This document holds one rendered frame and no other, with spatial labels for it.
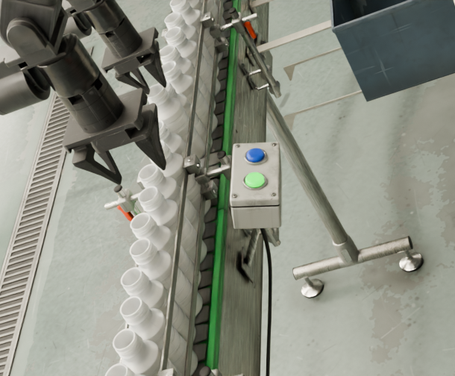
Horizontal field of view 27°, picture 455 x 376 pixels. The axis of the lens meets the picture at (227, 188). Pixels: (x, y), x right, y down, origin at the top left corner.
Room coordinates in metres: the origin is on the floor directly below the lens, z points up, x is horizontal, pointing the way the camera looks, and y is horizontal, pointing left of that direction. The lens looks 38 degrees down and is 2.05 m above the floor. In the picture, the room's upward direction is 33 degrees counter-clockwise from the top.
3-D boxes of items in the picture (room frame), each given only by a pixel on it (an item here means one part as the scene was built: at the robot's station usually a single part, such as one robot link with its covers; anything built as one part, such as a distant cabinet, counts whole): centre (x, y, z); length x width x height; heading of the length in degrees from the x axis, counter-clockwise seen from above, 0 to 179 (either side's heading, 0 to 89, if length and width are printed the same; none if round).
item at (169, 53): (1.62, -0.04, 1.08); 0.06 x 0.06 x 0.17
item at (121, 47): (1.45, 0.01, 1.32); 0.10 x 0.07 x 0.07; 66
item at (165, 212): (1.25, 0.12, 1.08); 0.06 x 0.06 x 0.17
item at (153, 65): (1.45, 0.01, 1.25); 0.07 x 0.07 x 0.09; 66
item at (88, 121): (0.97, 0.08, 1.51); 0.10 x 0.07 x 0.07; 66
